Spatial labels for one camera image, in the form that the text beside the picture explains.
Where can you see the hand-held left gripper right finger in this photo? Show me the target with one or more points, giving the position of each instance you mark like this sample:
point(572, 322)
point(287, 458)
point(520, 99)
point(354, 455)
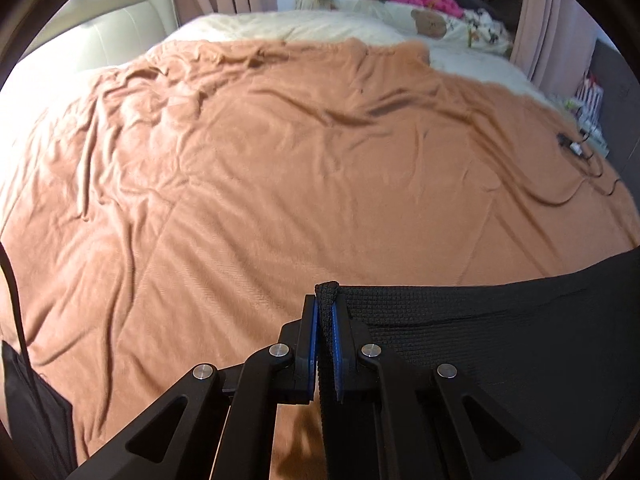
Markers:
point(336, 340)

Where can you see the dark grey cloth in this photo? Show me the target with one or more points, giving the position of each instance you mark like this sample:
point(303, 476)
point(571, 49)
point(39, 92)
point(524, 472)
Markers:
point(500, 7)

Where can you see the white drawer cabinet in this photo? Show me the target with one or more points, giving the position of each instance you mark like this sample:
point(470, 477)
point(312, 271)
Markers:
point(595, 140)

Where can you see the black bag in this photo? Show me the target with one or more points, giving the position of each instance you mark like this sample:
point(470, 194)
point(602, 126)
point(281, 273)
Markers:
point(35, 420)

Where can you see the black knit cardigan paisley trim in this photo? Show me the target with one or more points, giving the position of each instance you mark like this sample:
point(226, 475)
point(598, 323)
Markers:
point(475, 320)

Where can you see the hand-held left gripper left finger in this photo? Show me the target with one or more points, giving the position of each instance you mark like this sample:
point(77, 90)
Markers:
point(312, 330)

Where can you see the small black device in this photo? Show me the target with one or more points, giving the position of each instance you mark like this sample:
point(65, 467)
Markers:
point(572, 145)

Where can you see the white patterned cloth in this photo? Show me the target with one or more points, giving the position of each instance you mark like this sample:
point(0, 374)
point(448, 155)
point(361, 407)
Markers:
point(487, 30)

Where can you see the striped gift bag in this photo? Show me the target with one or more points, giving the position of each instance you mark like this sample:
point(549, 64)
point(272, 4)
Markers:
point(590, 97)

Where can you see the orange blanket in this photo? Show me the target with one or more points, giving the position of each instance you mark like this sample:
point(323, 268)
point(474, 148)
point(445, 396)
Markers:
point(250, 185)

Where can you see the cream duvet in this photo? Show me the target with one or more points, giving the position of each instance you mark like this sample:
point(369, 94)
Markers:
point(300, 25)

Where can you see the bear print pillow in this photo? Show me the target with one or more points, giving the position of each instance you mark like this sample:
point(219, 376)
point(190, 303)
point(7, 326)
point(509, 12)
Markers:
point(430, 22)

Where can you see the cream padded headboard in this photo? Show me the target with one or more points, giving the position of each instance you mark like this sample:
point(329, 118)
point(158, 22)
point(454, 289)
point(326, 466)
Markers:
point(100, 35)

